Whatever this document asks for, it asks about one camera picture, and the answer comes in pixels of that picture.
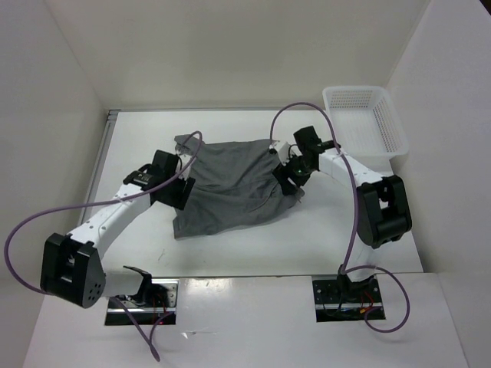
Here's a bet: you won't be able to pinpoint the grey shorts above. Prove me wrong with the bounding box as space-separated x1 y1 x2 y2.
173 135 305 239

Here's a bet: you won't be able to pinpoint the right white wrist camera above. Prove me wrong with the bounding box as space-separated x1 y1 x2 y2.
269 140 292 166

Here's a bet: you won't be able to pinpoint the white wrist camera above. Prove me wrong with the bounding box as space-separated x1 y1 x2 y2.
269 140 292 166
176 153 196 180

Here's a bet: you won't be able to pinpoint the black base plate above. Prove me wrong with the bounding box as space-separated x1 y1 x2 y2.
312 275 385 322
117 278 180 326

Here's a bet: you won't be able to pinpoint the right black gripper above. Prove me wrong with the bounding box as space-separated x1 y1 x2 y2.
272 149 315 196

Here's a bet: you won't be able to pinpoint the white perforated plastic basket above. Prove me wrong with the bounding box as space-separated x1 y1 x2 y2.
322 86 409 159

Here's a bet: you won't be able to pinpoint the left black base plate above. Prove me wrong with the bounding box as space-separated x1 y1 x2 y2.
117 278 180 326

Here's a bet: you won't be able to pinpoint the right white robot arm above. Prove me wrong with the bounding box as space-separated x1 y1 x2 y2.
269 126 412 301

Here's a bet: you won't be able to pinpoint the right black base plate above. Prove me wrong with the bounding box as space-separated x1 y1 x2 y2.
312 275 385 322

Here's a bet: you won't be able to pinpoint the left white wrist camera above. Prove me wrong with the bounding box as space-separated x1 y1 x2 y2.
176 153 196 180

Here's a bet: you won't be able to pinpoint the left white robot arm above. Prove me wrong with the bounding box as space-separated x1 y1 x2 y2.
40 150 195 308

